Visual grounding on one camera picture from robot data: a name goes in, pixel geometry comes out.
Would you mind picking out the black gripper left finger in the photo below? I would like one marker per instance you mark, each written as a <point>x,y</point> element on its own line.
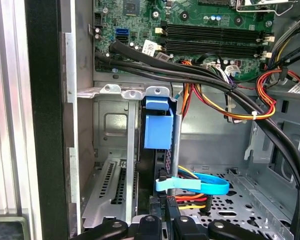
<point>150,227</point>

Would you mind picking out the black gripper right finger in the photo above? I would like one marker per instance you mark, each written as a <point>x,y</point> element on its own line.
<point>187,228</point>

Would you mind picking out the hard disk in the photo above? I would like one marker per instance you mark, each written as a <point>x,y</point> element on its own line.
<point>157,130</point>

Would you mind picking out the grey metal disk bay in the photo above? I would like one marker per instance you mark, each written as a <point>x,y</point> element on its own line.
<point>131,150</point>

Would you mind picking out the black open PC case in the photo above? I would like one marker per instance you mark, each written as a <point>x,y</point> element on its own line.
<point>45,100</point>

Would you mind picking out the black RAM slot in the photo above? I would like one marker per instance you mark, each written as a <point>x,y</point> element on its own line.
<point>210,28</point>
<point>210,47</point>

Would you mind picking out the green motherboard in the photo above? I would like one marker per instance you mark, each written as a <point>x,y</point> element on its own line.
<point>195,12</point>

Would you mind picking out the metal locking lever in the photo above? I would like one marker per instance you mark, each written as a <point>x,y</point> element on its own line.
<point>255,11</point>

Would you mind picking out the metal socket cover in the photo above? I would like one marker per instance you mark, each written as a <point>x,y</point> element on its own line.
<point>270,2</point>

